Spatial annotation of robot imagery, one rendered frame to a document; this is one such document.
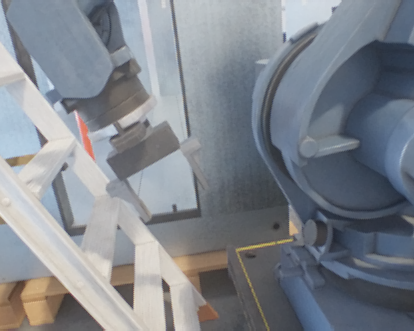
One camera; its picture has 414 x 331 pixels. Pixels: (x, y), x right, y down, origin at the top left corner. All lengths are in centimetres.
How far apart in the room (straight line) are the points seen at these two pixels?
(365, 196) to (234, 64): 87
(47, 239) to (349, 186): 58
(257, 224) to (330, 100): 111
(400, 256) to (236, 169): 86
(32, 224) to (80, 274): 15
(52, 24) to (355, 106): 46
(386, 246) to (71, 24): 67
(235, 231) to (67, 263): 95
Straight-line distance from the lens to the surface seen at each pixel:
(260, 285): 115
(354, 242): 77
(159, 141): 65
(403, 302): 83
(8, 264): 179
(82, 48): 57
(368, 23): 54
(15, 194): 76
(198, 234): 159
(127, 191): 69
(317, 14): 525
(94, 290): 84
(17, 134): 152
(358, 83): 59
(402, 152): 47
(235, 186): 151
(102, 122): 61
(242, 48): 139
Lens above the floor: 108
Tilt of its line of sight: 20 degrees down
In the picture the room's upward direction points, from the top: 7 degrees counter-clockwise
